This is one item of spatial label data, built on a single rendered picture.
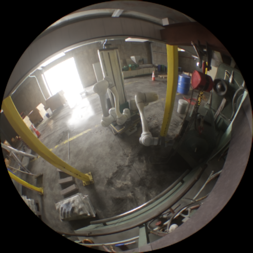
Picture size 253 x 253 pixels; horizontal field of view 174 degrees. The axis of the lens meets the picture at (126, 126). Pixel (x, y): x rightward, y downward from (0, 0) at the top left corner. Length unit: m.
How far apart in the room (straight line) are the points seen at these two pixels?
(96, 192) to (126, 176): 0.62
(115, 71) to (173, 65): 0.96
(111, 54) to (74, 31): 1.01
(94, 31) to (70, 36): 0.16
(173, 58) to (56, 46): 1.04
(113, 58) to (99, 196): 2.35
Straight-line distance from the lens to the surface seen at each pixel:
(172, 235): 0.47
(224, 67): 1.77
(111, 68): 1.54
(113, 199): 1.51
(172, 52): 1.07
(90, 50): 9.47
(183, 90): 4.40
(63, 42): 0.69
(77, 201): 1.57
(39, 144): 1.00
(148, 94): 1.10
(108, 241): 1.08
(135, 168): 1.52
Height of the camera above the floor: 1.45
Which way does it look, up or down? 43 degrees down
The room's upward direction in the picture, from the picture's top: 11 degrees counter-clockwise
